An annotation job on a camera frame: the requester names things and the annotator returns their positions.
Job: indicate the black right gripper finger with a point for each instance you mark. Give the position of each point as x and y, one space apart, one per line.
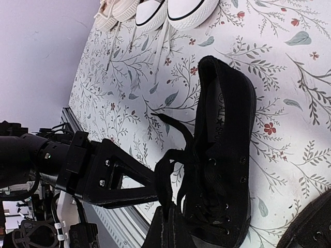
161 232

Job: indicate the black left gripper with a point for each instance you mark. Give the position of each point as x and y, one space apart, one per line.
114 179

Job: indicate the black front canvas sneaker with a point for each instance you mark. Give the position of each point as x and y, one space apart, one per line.
208 180

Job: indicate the black canvas sneaker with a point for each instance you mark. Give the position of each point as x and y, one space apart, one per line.
208 180
311 228

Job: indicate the floral tablecloth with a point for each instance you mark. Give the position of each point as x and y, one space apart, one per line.
125 77

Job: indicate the beige sneaker left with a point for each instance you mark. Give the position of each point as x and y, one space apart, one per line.
104 19

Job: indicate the beige sneaker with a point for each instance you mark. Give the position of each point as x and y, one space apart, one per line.
123 10
104 19

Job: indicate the grey sneaker left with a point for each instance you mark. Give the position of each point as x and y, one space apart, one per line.
150 15

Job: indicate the grey sneaker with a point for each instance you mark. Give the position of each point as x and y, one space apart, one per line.
188 14
150 15

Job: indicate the beige sneaker right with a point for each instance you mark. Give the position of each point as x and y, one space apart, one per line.
123 10

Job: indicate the grey sneaker right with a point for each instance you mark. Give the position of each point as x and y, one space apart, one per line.
188 14

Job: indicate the aluminium front rail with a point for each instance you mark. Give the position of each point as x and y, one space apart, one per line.
126 225

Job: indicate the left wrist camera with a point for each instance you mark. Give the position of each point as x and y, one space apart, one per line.
84 235

